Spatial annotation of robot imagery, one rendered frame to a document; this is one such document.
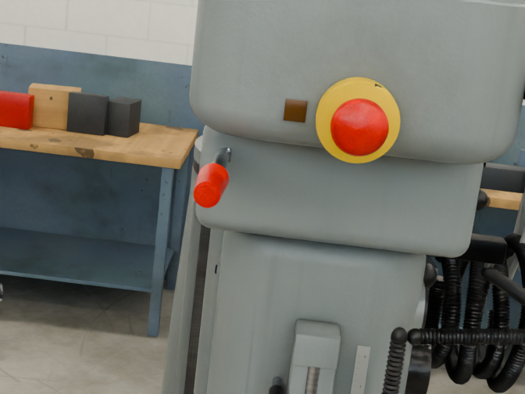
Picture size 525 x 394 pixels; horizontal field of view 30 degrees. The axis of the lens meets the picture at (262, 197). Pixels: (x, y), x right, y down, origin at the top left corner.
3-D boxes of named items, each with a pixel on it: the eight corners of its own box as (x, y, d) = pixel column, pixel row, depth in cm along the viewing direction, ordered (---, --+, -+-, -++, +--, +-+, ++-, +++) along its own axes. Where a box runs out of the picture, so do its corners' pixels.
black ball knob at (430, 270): (436, 295, 104) (441, 268, 103) (408, 291, 104) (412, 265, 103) (433, 285, 107) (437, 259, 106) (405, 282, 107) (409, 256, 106)
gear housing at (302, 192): (473, 265, 84) (493, 151, 81) (191, 231, 84) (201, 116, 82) (426, 175, 116) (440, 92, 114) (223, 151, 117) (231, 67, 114)
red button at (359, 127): (385, 162, 67) (394, 105, 66) (326, 155, 67) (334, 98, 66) (381, 152, 70) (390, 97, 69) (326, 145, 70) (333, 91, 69)
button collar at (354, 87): (394, 168, 70) (406, 85, 69) (310, 158, 70) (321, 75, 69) (391, 162, 72) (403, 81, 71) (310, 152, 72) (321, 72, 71)
